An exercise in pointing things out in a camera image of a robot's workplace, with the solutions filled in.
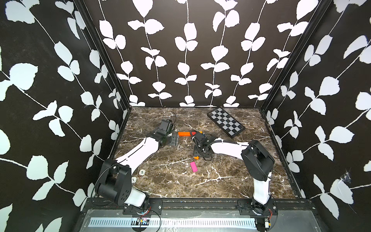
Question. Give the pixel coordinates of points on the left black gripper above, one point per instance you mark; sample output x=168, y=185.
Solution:
x=174, y=139

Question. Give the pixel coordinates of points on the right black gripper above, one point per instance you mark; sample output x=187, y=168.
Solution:
x=195, y=153

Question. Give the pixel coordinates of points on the pink block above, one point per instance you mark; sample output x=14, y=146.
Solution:
x=193, y=167

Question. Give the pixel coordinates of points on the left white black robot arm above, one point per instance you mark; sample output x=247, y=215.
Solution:
x=115, y=179

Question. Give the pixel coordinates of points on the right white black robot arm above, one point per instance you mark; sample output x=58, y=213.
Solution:
x=258, y=161

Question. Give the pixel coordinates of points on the black white checkerboard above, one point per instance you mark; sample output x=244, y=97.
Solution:
x=227, y=123

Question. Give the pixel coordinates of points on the white round table sticker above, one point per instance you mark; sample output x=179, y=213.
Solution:
x=142, y=172

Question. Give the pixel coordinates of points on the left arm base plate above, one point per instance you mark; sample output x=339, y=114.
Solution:
x=151, y=206

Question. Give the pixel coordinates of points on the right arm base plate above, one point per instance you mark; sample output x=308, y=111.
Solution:
x=252, y=208

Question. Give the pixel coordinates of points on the white perforated cable strip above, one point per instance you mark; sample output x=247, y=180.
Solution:
x=126, y=222

